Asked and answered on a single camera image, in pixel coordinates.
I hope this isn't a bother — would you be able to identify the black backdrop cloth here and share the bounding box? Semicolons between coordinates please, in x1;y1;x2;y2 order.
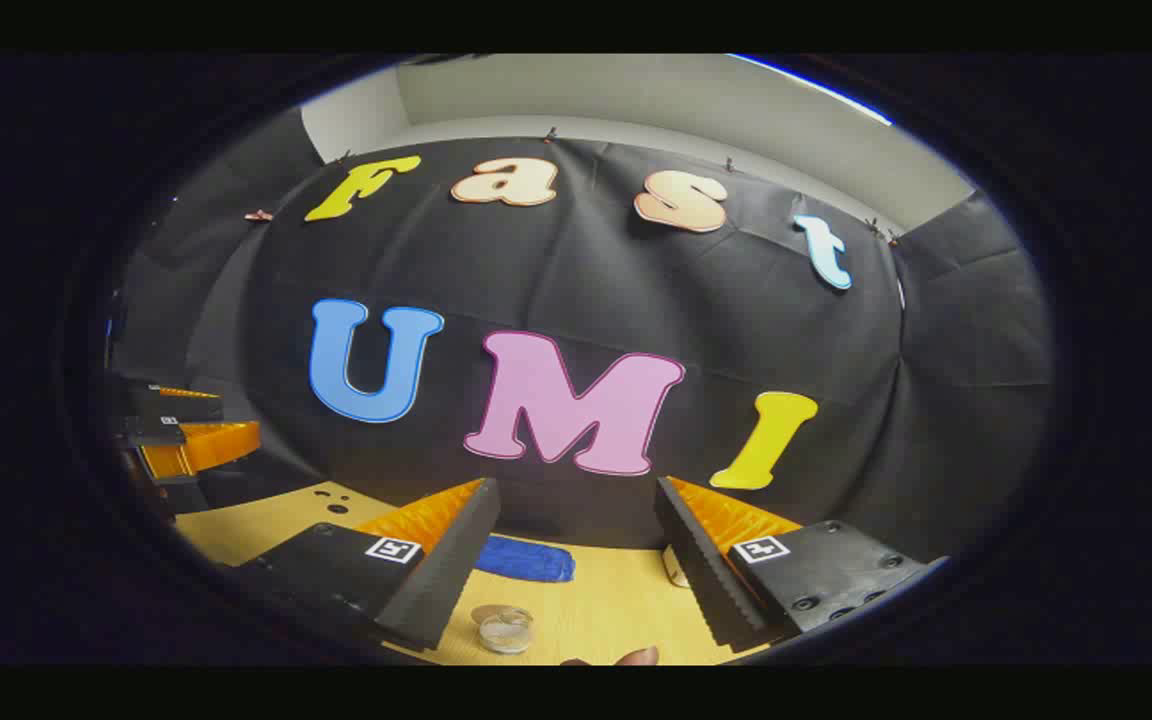
106;105;1055;561

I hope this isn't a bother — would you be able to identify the clear plastic water bottle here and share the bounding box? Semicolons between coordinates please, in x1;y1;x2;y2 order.
476;606;535;656

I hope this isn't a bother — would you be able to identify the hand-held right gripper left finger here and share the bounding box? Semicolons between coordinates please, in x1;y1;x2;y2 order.
236;478;502;653

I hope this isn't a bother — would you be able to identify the blue towel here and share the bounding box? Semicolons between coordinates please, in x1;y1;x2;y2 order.
476;535;577;584

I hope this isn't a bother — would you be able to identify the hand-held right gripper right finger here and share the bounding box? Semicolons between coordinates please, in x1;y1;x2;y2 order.
654;476;949;651

